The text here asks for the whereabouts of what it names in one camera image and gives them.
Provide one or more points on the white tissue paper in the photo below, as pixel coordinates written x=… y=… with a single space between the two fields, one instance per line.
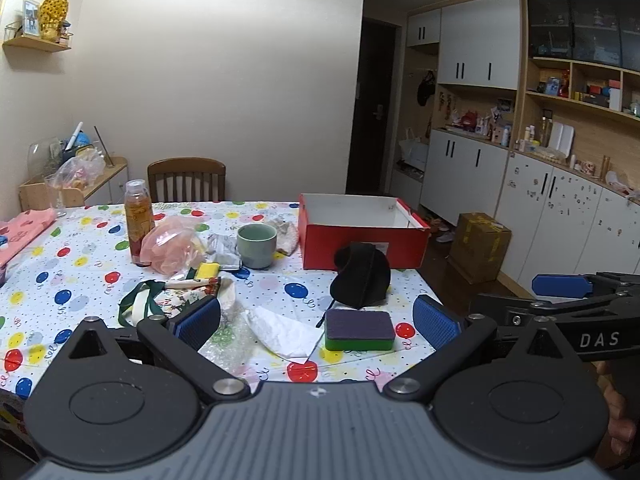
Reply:
x=282 y=332

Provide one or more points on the wooden chair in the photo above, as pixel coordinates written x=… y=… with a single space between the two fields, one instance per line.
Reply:
x=186 y=180

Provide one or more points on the small photo frame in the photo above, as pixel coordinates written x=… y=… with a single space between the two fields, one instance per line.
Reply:
x=30 y=16

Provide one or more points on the cardboard box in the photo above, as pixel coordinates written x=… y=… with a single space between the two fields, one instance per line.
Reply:
x=477 y=250

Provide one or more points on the orange drink bottle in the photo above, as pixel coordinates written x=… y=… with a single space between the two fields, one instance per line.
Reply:
x=138 y=220

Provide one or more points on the black cloth face mask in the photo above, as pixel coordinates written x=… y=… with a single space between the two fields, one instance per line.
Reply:
x=362 y=280

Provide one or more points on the small wooden cabinet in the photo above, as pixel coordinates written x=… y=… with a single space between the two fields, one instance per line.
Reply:
x=107 y=187

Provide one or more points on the white wall cabinet unit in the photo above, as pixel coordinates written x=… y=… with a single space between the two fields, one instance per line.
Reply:
x=470 y=45

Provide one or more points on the pink cloth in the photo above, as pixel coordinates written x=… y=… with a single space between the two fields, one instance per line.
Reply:
x=22 y=232

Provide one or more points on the white box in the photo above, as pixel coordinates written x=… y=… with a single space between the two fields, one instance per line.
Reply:
x=562 y=139

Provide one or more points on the black hanging bag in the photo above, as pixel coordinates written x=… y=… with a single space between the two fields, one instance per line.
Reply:
x=426 y=89

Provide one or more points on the pink plastic bag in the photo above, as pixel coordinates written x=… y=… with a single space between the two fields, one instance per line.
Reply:
x=167 y=247

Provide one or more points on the clear plastic snack bag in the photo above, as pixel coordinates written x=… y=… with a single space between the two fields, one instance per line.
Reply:
x=80 y=172

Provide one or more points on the wooden wall shelf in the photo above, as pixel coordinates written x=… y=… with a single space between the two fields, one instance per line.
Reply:
x=35 y=42

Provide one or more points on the dark door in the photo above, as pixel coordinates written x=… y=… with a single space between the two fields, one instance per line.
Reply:
x=375 y=110

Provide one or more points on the green sponge with purple top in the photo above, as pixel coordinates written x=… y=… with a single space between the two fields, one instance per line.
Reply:
x=357 y=327

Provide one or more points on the golden ornament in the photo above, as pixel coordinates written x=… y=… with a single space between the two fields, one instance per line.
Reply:
x=52 y=15

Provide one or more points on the green ceramic cup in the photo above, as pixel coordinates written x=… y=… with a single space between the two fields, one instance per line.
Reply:
x=256 y=247

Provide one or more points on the person's right hand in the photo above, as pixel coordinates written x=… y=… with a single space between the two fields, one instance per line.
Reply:
x=620 y=425

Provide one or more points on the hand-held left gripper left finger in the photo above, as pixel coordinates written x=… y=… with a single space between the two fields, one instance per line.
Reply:
x=197 y=319

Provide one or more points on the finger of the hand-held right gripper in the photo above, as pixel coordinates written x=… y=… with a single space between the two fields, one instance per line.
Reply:
x=560 y=285
x=510 y=310

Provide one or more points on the clear bubble wrap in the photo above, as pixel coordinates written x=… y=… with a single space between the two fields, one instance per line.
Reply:
x=230 y=347

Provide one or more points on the white tube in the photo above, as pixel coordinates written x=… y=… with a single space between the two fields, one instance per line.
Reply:
x=74 y=135

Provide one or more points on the red ornament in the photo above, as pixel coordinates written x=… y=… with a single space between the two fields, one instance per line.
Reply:
x=468 y=120

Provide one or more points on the clear drinking glass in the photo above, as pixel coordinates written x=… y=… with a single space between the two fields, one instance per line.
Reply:
x=56 y=197

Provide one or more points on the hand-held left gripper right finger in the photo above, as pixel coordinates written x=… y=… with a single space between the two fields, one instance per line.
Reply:
x=434 y=327

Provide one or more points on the red shoe box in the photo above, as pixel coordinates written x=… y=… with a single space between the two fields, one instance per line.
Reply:
x=320 y=250

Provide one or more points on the yellow sponge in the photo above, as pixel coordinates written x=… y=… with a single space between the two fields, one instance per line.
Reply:
x=207 y=271

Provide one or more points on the crumpled patterned cloth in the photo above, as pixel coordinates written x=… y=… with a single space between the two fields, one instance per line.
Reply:
x=289 y=237

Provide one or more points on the balloon print tablecloth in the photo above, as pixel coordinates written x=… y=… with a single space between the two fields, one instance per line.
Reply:
x=75 y=280

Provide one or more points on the silver foil packet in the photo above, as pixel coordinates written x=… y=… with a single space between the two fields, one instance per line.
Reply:
x=222 y=250

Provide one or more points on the white shopping bag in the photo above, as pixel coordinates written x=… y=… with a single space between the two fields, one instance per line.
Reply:
x=414 y=152

